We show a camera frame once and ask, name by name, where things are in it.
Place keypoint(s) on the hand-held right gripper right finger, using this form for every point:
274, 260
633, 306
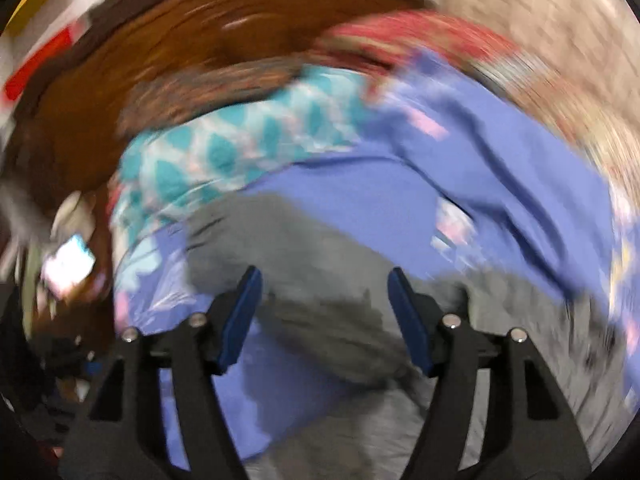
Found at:
411, 315

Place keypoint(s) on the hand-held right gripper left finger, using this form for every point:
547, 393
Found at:
242, 310

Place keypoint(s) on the grey garment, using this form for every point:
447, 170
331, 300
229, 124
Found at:
325, 280

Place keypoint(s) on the teal patterned cloth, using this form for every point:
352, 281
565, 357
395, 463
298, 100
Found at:
240, 145

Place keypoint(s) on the blue printed bedsheet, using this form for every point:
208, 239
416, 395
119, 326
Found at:
490, 160

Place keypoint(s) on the red patterned cloth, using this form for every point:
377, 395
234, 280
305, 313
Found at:
425, 40

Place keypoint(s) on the red and yellow wall poster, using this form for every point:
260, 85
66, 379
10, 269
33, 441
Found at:
40, 35

